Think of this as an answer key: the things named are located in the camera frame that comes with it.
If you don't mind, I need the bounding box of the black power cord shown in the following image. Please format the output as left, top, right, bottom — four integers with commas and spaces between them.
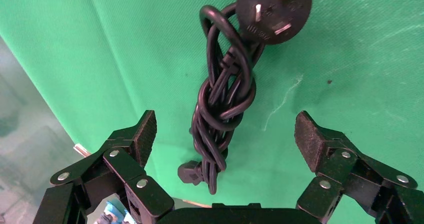
177, 0, 313, 196

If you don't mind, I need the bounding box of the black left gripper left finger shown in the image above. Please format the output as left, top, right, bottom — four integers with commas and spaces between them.
49, 109, 175, 224

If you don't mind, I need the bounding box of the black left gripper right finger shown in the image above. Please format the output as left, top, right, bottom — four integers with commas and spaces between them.
294, 110, 418, 224

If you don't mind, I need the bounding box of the green table cloth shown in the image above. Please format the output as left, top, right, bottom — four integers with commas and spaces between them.
0, 0, 424, 224

